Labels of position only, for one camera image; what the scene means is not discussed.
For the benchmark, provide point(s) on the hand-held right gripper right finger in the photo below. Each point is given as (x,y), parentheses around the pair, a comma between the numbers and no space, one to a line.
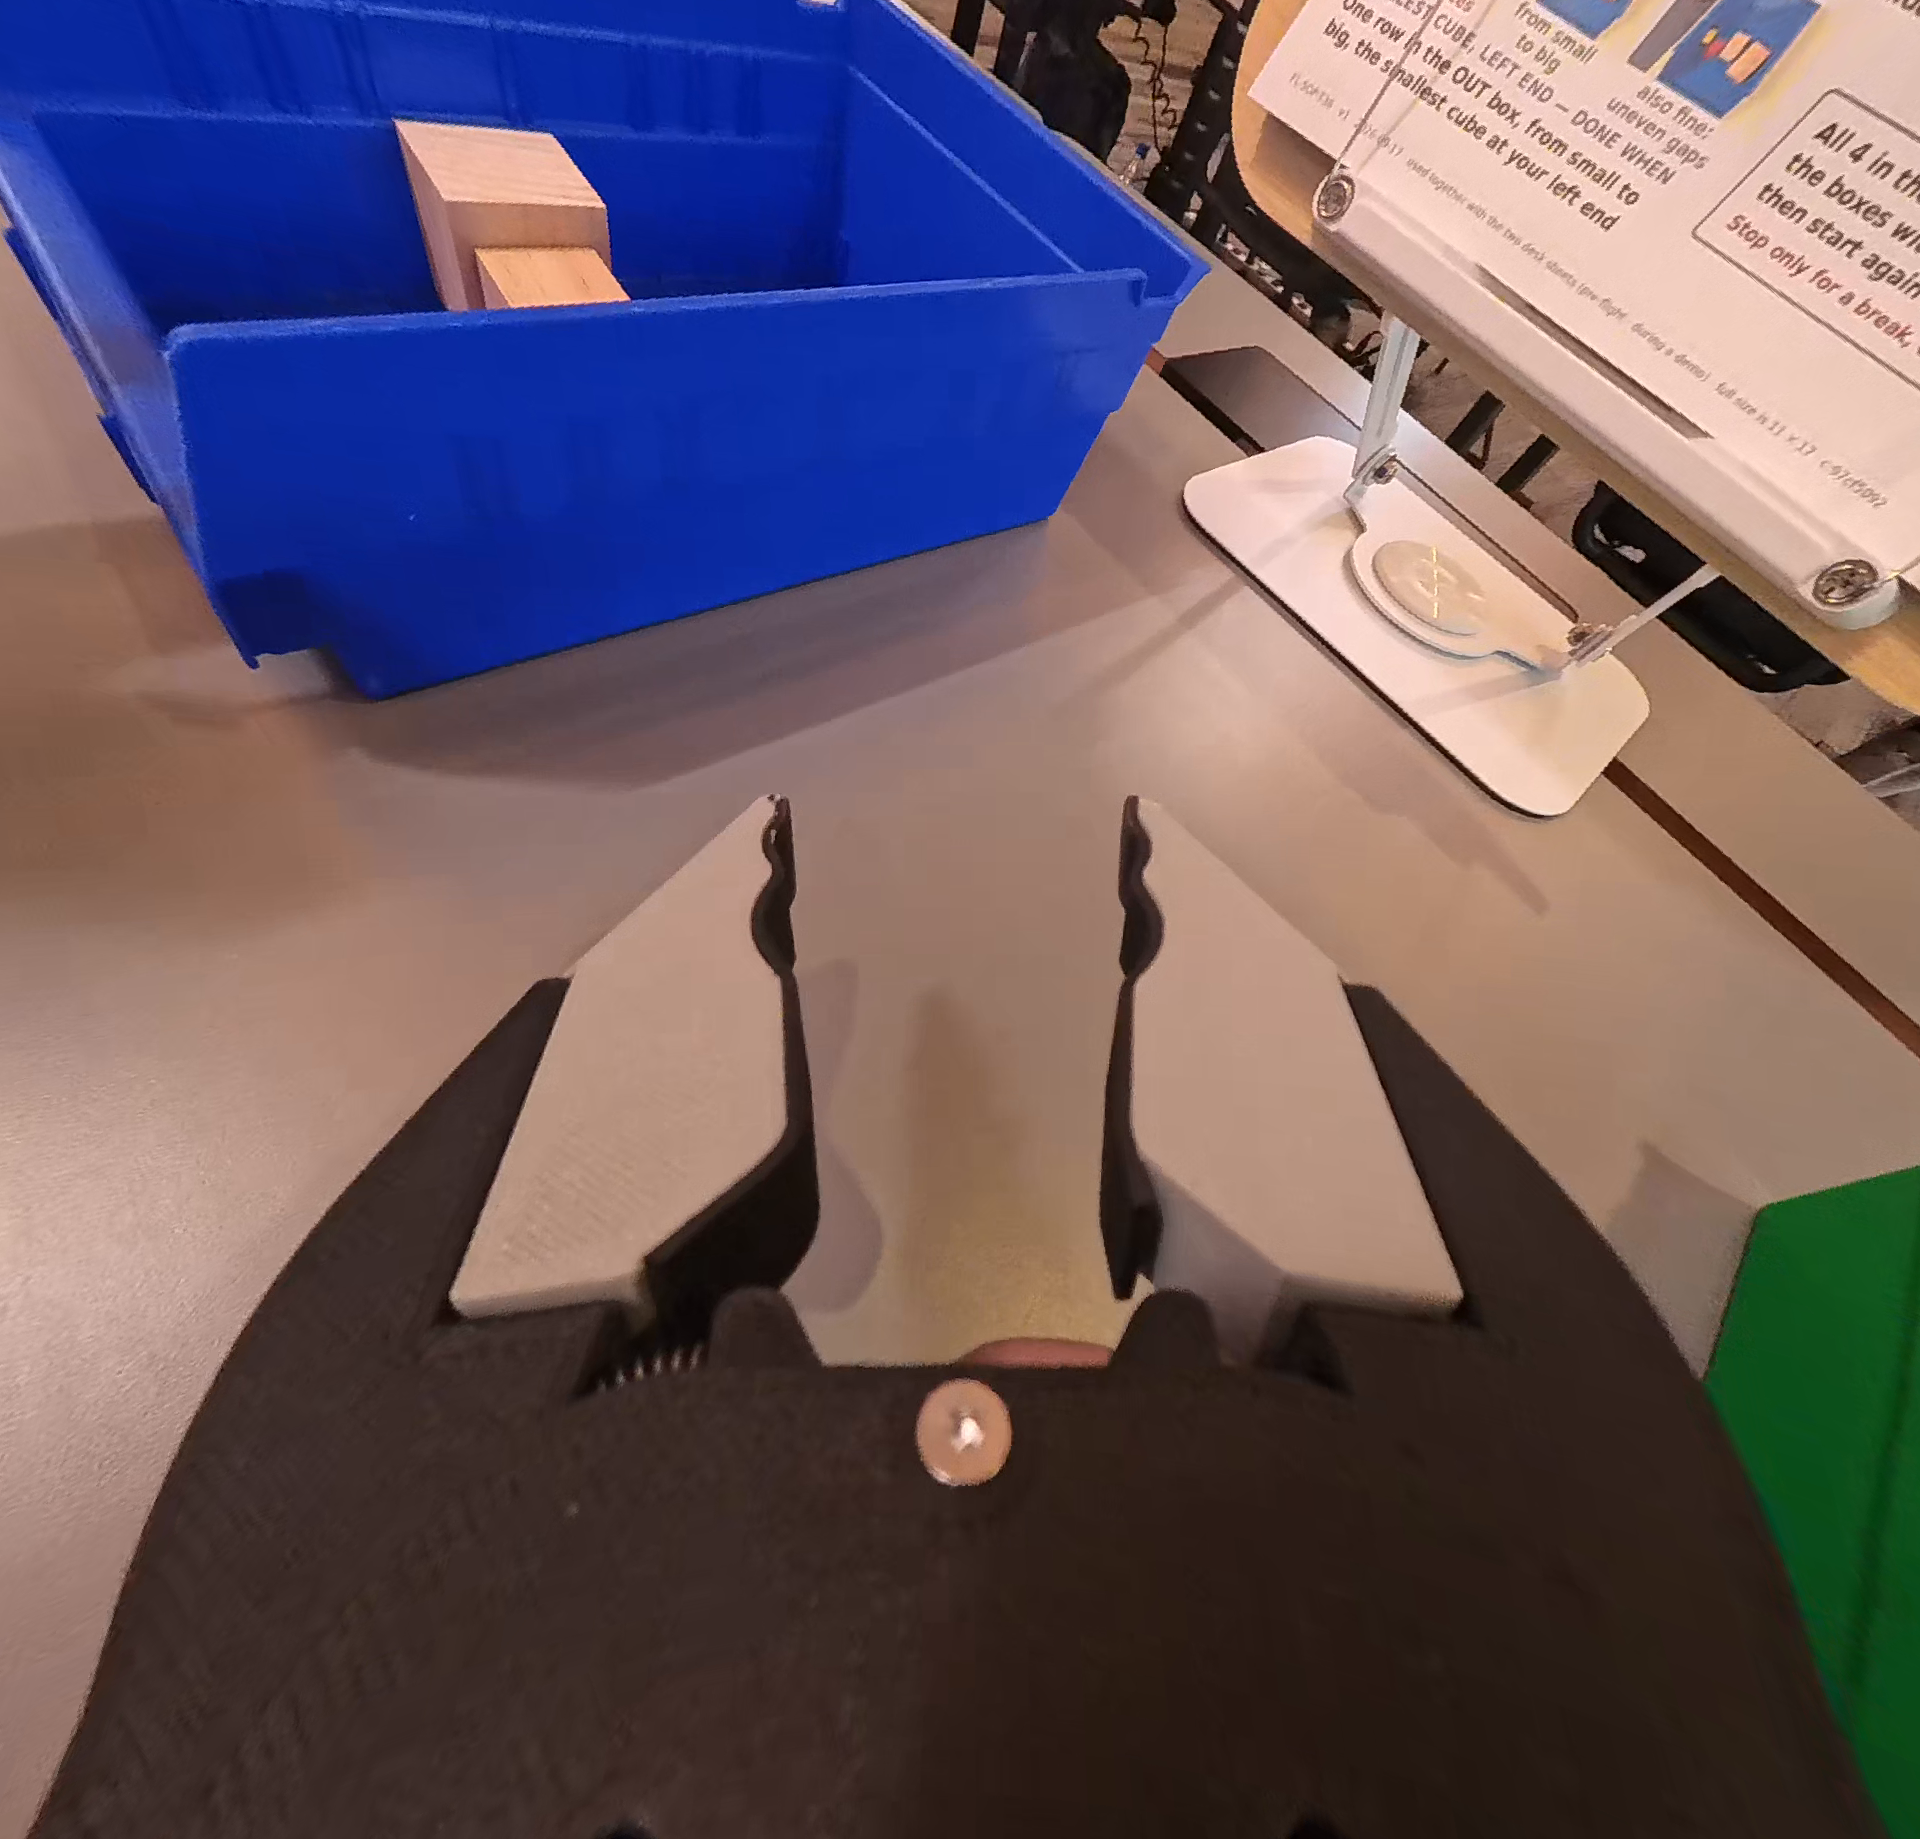
(1275,1119)

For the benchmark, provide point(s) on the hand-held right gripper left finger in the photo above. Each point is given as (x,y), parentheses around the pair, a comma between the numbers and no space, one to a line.
(644,1119)

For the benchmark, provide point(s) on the green plastic bin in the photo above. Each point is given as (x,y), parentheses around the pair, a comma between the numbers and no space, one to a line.
(1830,1418)

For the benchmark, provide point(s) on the blue plastic bin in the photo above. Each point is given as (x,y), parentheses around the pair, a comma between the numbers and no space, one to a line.
(600,489)

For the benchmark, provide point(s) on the medium wooden cube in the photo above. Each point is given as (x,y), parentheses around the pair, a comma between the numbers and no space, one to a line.
(539,279)

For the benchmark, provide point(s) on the large wooden cube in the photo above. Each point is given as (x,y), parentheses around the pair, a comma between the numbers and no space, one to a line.
(495,181)

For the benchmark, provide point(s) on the grey desk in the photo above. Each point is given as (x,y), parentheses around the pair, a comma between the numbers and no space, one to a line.
(975,758)

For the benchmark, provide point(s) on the wooden document stand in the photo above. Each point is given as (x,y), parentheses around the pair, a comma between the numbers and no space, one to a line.
(1499,684)

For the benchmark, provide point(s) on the black phone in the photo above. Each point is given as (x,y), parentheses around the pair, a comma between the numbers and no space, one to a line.
(1237,391)

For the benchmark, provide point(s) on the printed instruction sheet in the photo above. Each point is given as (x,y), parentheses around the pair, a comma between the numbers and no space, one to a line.
(1620,114)

